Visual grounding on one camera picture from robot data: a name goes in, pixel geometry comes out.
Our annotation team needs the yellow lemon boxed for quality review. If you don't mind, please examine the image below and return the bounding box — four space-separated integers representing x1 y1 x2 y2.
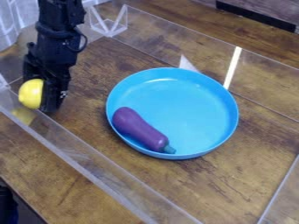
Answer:
18 79 42 109

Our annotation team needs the blue round tray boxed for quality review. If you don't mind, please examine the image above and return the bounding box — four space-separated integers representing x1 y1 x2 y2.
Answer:
106 67 238 160

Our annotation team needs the white patterned curtain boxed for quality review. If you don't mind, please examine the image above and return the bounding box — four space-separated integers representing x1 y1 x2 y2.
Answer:
0 0 110 52

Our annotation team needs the purple toy eggplant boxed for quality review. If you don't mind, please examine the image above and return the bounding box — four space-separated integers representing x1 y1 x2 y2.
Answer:
112 107 176 154

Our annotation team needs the clear acrylic enclosure wall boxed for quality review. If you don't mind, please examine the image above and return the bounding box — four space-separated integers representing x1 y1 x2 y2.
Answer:
0 0 299 224

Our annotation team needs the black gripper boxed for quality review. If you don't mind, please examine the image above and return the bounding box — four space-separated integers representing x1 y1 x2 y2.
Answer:
22 0 86 113

